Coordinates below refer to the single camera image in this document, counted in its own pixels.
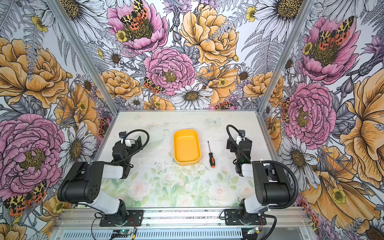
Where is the black orange handled screwdriver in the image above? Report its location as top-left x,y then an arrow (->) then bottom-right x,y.
208,142 -> 216,168

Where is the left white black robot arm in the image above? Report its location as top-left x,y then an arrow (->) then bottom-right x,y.
57,137 -> 143,226

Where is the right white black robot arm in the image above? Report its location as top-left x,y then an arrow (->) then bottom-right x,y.
226,136 -> 299,225

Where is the yellow plastic bin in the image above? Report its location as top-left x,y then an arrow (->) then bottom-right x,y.
174,129 -> 201,166

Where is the green circuit board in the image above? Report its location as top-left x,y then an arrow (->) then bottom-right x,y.
110,230 -> 135,240

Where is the small right circuit board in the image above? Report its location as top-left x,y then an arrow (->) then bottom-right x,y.
247,227 -> 260,235

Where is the left black corrugated cable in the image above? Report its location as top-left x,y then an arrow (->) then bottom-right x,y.
115,129 -> 150,165

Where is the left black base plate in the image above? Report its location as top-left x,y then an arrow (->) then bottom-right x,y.
99,210 -> 144,227

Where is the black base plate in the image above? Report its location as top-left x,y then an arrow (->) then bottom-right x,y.
224,209 -> 267,226
99,210 -> 144,227

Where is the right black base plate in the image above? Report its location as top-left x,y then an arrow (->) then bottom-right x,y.
224,209 -> 267,226

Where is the aluminium front rail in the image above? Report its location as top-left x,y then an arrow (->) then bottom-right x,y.
56,206 -> 311,230

